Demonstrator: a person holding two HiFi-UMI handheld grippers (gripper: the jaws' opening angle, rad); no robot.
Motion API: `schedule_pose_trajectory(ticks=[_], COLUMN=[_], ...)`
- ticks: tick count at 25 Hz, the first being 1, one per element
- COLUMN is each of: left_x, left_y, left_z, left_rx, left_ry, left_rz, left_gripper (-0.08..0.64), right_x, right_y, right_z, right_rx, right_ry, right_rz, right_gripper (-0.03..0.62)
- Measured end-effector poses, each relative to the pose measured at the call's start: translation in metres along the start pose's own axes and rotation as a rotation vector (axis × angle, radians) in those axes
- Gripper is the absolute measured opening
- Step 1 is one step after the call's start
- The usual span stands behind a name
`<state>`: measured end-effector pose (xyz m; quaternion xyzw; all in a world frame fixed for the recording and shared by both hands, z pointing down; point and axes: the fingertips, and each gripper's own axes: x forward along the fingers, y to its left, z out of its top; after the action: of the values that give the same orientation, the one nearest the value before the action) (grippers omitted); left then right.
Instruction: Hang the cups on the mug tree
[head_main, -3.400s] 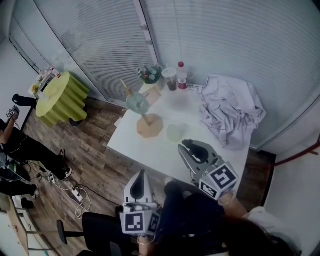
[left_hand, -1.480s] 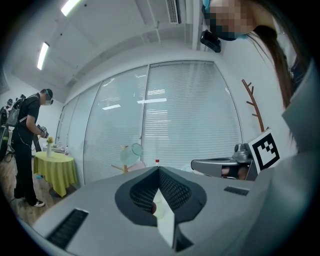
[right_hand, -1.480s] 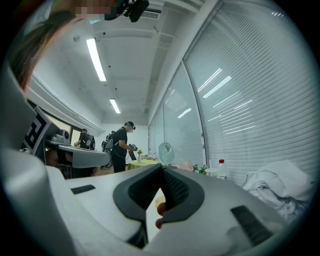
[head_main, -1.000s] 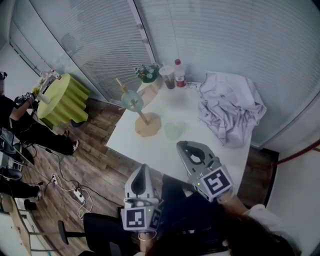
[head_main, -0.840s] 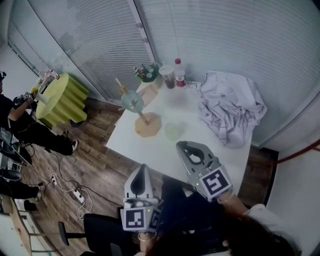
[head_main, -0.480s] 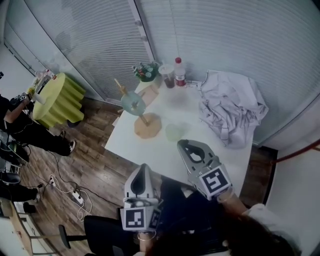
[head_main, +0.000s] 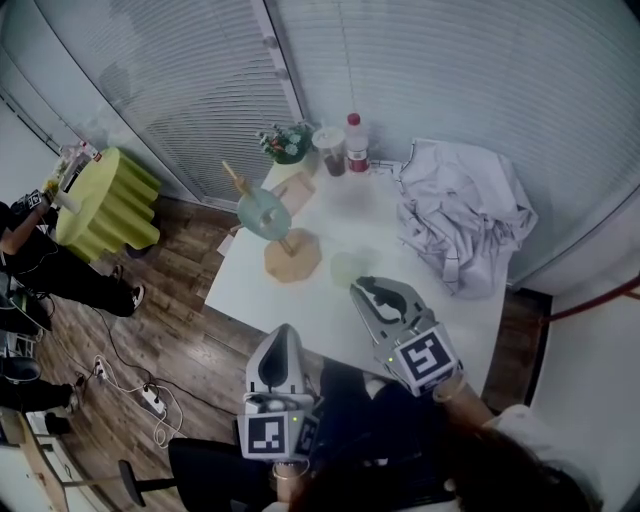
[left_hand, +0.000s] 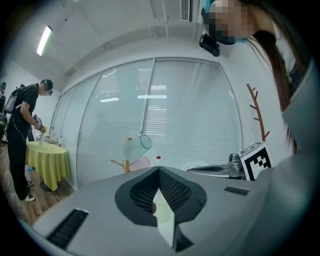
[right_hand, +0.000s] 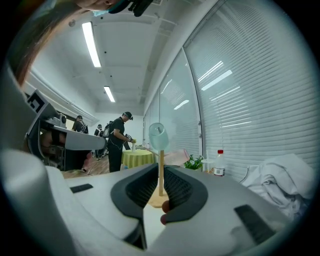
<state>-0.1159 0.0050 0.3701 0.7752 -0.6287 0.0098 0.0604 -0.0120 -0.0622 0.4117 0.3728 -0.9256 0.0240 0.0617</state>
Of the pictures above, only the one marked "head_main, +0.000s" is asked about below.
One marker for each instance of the red-capped plastic bottle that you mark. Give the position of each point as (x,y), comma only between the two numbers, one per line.
(91,151)
(357,145)

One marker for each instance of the light wooden desk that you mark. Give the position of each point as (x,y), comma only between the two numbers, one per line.
(40,460)

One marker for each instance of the short white power strip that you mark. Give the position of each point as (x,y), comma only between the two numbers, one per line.
(100,371)

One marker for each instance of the glass partition with white blinds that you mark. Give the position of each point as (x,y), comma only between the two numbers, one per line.
(500,100)

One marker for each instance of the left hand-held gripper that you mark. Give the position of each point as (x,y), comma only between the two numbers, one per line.
(264,435)

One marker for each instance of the pale wrist bangle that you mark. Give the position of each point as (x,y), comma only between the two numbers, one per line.
(277,472)
(457,390)

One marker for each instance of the person's dark clothing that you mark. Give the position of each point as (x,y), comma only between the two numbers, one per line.
(350,425)

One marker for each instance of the long white power strip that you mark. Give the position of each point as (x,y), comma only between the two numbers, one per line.
(153,398)

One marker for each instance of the person's white shirt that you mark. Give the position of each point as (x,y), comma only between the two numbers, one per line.
(525,425)

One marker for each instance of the reddish-brown coat rack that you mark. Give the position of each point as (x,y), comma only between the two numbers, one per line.
(590,306)

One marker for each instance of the person's right forearm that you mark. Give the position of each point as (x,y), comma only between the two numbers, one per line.
(470,407)

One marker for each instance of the black office chair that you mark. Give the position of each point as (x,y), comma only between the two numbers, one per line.
(210,465)

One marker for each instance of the round table with green cloth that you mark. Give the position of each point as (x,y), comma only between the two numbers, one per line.
(95,195)

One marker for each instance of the potted flower plant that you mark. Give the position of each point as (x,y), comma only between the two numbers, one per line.
(287,145)

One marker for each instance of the clear lidded drink cup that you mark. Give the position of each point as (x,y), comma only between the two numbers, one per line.
(330,150)

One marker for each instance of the white paper sheet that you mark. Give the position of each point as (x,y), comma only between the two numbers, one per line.
(226,244)

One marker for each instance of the person's left forearm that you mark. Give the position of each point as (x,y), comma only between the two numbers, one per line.
(290,490)

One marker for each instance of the wooden cup rack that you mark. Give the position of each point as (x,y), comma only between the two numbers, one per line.
(292,257)

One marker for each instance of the pale green cup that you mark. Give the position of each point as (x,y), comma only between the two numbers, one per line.
(350,267)

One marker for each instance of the crumpled white cloth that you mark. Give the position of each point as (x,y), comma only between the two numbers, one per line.
(465,215)

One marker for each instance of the teal textured cup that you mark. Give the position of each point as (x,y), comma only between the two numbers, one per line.
(255,215)

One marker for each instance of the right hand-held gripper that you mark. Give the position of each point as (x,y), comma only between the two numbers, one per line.
(427,357)

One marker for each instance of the pink cup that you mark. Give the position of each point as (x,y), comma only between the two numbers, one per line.
(297,192)

